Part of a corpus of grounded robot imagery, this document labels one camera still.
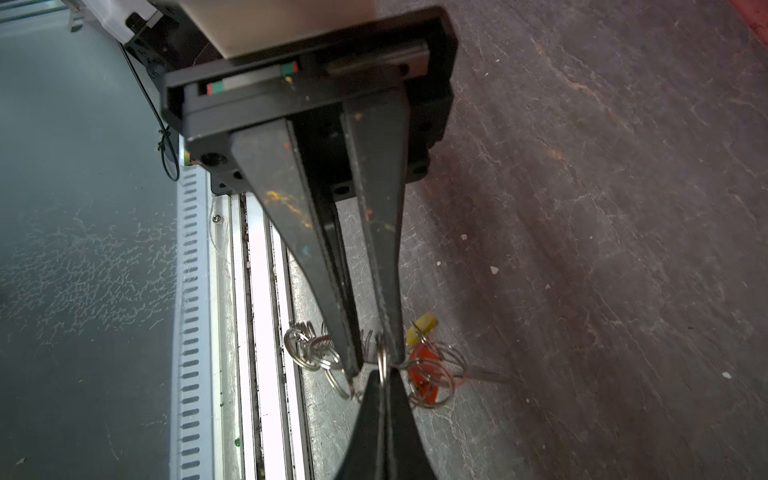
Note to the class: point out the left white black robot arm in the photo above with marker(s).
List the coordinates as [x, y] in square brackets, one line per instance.
[165, 39]

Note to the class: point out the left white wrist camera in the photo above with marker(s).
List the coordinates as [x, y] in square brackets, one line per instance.
[237, 28]

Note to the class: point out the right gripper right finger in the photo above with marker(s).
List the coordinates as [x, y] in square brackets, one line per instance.
[404, 453]

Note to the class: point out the white slotted cable duct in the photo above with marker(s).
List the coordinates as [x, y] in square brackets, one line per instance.
[191, 417]

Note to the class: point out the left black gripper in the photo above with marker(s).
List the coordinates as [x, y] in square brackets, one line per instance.
[306, 81]

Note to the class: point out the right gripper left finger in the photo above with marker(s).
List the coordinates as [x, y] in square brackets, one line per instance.
[365, 455]

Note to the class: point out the aluminium front rail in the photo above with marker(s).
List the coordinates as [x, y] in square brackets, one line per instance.
[259, 421]

